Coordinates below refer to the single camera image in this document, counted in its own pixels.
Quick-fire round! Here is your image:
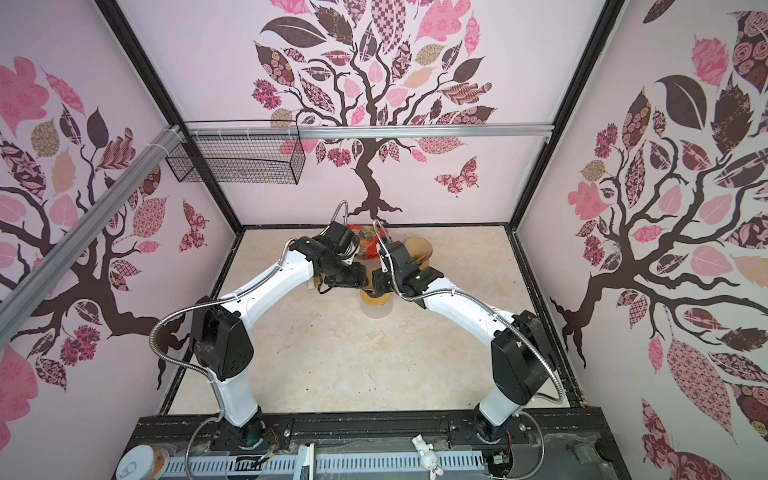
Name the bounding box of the brown paper coffee filter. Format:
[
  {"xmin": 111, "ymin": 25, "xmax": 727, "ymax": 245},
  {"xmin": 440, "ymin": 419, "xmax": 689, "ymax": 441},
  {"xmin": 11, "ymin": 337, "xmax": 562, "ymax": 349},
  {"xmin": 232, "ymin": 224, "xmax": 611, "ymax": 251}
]
[{"xmin": 403, "ymin": 236, "xmax": 434, "ymax": 268}]

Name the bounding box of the frosted white glass pitcher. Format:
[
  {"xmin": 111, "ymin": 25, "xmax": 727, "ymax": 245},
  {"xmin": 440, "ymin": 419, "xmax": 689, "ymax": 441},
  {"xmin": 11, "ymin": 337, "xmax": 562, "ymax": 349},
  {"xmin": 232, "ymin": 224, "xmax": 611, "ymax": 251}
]
[{"xmin": 361, "ymin": 303, "xmax": 393, "ymax": 320}]

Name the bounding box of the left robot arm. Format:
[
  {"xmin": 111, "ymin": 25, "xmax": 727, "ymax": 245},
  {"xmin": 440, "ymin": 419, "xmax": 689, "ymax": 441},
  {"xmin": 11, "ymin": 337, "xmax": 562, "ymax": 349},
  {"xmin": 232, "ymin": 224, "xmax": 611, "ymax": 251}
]
[{"xmin": 192, "ymin": 221, "xmax": 367, "ymax": 427}]

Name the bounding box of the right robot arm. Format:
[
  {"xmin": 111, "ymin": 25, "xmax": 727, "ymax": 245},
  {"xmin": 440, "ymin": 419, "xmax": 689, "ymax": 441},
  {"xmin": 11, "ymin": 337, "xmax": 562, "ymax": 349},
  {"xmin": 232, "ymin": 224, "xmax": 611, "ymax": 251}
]
[{"xmin": 378, "ymin": 240, "xmax": 567, "ymax": 427}]

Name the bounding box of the red snack bag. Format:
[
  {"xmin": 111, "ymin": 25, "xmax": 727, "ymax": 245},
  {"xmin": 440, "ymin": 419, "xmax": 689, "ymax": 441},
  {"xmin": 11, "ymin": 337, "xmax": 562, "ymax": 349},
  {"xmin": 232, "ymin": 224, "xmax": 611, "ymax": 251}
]
[{"xmin": 349, "ymin": 225, "xmax": 389, "ymax": 261}]

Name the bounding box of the white toy figure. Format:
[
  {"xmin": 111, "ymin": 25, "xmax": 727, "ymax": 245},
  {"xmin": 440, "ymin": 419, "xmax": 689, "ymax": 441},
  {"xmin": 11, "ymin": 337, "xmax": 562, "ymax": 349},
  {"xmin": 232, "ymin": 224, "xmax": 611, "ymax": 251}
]
[{"xmin": 411, "ymin": 434, "xmax": 444, "ymax": 480}]

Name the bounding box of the black wire basket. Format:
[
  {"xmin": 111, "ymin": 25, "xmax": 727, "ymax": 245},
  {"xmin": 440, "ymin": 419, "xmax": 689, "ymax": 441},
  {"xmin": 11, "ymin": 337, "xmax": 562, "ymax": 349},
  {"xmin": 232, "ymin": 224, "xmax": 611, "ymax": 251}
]
[{"xmin": 165, "ymin": 120, "xmax": 307, "ymax": 185}]

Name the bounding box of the aluminium bar back wall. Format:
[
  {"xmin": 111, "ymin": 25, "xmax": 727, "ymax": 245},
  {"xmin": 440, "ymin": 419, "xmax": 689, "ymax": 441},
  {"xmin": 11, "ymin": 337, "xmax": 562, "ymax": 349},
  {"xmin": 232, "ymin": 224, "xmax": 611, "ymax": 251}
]
[{"xmin": 188, "ymin": 123, "xmax": 554, "ymax": 140}]

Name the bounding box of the aluminium bar wall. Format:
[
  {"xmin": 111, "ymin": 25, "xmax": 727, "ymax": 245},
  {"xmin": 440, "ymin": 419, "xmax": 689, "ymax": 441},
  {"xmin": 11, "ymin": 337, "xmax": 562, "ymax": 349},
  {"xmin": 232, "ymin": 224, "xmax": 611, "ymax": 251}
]
[
  {"xmin": 1, "ymin": 125, "xmax": 183, "ymax": 345},
  {"xmin": 188, "ymin": 123, "xmax": 554, "ymax": 140}
]

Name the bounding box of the white cable duct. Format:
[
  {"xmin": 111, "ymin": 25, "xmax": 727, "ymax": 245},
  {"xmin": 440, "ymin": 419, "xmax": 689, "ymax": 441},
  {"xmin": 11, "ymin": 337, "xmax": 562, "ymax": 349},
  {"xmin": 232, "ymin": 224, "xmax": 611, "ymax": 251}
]
[{"xmin": 190, "ymin": 451, "xmax": 485, "ymax": 479}]

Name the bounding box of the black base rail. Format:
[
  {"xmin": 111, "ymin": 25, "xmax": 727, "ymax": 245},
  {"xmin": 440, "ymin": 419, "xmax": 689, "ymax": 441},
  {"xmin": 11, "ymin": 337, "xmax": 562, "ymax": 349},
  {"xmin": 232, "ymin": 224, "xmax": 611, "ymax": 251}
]
[{"xmin": 127, "ymin": 408, "xmax": 621, "ymax": 462}]

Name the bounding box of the aluminium bar left wall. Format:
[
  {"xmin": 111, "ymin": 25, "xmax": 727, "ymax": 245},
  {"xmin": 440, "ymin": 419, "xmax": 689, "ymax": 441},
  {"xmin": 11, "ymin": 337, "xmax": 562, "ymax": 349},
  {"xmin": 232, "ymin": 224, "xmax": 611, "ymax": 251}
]
[{"xmin": 1, "ymin": 125, "xmax": 183, "ymax": 345}]

